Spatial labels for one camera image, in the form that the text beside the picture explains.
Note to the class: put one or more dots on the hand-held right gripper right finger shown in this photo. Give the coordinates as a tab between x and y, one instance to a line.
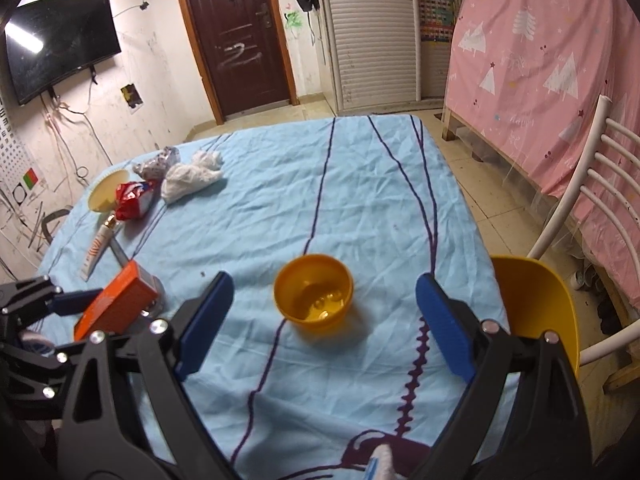
445	330

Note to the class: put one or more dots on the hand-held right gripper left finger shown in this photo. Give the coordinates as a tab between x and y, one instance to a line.
205	325

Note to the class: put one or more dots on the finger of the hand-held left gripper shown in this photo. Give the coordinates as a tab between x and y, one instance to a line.
55	360
70	302

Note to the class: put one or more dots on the orange cardboard box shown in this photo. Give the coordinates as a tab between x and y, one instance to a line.
115	300

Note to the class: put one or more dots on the white orange tube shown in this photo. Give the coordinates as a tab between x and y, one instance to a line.
97	250

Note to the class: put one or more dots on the grey round-headed utensil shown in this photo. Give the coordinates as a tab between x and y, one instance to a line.
120	252

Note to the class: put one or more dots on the yellow plastic bin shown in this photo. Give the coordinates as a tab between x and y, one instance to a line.
535	300

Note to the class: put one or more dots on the yellow plastic bowl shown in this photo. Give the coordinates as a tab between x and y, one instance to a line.
300	285

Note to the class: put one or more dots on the yellow round lid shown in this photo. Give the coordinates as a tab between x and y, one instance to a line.
105	190

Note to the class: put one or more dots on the red snack packet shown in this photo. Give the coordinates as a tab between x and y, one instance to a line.
132	202

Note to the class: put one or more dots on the white plastic bag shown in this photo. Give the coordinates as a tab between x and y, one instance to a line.
187	185

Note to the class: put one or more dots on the grey wrapper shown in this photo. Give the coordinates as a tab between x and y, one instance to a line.
157	165

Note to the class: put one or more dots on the person's left forearm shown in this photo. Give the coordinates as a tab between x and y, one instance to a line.
36	344

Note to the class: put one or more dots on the person's right forearm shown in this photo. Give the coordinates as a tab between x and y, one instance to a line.
380	465

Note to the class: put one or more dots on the eye chart poster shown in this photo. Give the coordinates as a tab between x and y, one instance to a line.
20	180

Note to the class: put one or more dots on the light blue striped sheet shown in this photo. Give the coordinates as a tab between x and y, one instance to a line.
350	185

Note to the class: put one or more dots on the white metal chair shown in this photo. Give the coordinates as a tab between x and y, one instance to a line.
601	107

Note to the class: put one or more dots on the dark brown door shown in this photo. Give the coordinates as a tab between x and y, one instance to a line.
235	50

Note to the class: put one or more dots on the pink tree-print curtain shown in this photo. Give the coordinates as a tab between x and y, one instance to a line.
525	60

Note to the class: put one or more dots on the white slatted wardrobe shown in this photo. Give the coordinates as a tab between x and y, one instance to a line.
375	35

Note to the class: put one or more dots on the grey metal chair frame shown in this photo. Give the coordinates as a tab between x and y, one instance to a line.
47	225

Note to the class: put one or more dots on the black wall television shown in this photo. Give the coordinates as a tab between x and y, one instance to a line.
60	45

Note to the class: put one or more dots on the colourful grid wall chart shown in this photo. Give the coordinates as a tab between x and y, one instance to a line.
435	5

